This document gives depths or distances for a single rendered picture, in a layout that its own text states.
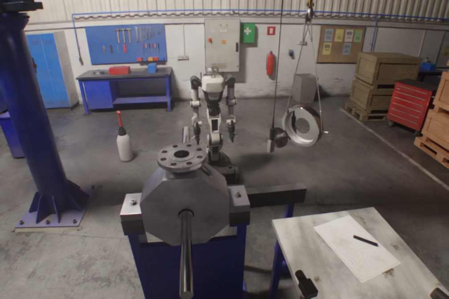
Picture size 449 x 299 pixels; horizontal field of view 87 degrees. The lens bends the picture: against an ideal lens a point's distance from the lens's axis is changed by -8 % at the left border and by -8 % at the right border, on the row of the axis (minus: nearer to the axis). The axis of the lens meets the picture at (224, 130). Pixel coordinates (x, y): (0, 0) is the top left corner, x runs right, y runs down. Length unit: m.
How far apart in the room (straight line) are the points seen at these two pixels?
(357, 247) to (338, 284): 0.31
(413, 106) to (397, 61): 0.99
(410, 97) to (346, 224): 4.18
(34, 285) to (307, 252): 2.32
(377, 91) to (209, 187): 5.07
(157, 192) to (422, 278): 1.47
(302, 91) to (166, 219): 5.47
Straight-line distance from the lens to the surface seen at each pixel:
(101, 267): 2.82
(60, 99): 6.91
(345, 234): 1.82
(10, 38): 2.87
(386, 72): 6.07
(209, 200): 1.44
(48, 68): 6.80
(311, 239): 1.72
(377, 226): 1.96
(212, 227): 1.58
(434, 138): 5.28
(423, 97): 5.65
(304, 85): 6.51
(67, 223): 3.35
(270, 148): 2.40
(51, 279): 2.94
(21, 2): 2.69
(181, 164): 1.29
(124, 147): 4.09
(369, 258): 1.75
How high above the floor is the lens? 2.11
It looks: 25 degrees down
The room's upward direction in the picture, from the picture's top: straight up
